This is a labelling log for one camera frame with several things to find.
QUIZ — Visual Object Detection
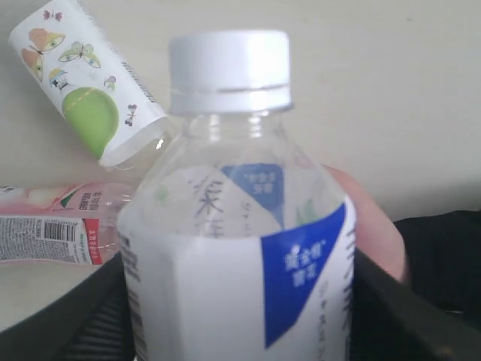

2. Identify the open bare palm hand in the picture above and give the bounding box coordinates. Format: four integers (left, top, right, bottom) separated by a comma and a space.
327, 167, 409, 284

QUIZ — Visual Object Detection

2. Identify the black sleeved forearm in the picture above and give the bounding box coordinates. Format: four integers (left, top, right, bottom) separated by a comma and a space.
395, 211, 480, 317

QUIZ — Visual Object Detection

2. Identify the green apple label tea bottle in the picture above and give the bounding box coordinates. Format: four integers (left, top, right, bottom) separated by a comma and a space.
1, 1, 173, 171

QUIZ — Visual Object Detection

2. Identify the pink label black cap bottle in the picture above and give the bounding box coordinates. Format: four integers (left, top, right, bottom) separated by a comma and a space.
1, 183, 132, 265

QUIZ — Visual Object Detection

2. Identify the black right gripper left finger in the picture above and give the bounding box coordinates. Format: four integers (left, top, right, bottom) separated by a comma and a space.
1, 254, 135, 360

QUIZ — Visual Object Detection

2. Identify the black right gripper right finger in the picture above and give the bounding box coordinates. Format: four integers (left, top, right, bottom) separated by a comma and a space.
350, 250, 480, 361

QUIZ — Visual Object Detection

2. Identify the white blue label bottle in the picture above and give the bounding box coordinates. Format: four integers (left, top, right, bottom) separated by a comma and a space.
117, 30, 355, 360

